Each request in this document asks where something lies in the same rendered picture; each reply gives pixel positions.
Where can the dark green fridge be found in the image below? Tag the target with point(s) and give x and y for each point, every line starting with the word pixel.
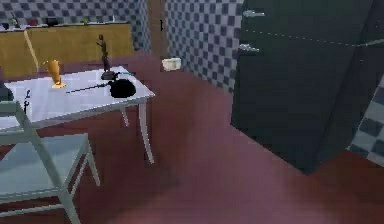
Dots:
pixel 293 86

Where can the dark brown statuette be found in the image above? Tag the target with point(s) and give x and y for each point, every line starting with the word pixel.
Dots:
pixel 105 56

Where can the red item on counter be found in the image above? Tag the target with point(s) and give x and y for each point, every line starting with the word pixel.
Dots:
pixel 32 22

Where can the white bin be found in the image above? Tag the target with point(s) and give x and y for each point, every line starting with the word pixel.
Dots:
pixel 171 64

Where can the brown room door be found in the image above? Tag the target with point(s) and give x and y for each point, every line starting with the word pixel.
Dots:
pixel 156 28

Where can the yellow wooden counter cabinet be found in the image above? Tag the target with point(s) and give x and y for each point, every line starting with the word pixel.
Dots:
pixel 76 43

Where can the small black utensil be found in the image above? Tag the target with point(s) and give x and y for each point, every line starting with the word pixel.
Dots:
pixel 26 101

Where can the green house plant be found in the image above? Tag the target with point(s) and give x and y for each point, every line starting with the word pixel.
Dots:
pixel 14 20

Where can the orange vase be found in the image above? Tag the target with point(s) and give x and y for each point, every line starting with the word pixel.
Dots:
pixel 54 73

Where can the pale grey chair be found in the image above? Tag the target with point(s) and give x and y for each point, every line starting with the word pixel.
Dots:
pixel 30 163

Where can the black pot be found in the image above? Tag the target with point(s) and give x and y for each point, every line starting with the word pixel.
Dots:
pixel 51 21

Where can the black frying pan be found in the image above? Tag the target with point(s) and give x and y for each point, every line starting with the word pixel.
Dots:
pixel 122 88

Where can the white table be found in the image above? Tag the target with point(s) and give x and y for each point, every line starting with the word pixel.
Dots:
pixel 83 100

